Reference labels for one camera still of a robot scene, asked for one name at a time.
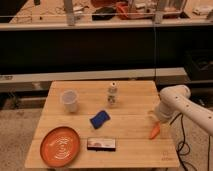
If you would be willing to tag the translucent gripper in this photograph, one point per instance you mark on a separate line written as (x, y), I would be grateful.
(152, 116)

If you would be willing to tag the orange pepper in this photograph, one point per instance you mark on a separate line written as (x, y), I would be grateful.
(155, 131)

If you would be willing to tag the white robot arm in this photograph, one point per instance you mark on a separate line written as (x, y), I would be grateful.
(177, 99)

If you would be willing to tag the wooden table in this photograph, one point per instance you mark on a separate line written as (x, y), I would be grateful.
(129, 125)

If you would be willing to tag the small white bottle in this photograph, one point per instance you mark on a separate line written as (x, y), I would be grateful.
(112, 93)

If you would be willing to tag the blue sponge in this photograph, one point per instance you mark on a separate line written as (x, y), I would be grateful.
(99, 119)

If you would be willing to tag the black and white box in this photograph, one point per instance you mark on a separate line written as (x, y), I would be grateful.
(101, 144)

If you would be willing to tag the black storage bin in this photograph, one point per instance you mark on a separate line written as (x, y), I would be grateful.
(199, 64)

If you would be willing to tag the translucent plastic cup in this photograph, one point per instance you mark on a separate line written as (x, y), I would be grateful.
(69, 99)

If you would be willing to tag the orange plate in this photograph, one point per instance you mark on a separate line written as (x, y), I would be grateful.
(60, 147)

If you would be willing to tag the orange tool on shelf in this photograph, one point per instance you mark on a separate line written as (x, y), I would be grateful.
(123, 12)

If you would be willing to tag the black object on shelf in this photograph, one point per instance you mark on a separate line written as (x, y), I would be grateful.
(104, 13)

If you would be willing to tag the metal shelf post right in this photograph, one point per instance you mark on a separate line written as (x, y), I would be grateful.
(159, 11)

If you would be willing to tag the metal shelf post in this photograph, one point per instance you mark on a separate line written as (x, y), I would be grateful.
(159, 11)
(68, 4)

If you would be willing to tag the metal shelf post left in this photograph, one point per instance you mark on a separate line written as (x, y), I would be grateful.
(68, 4)

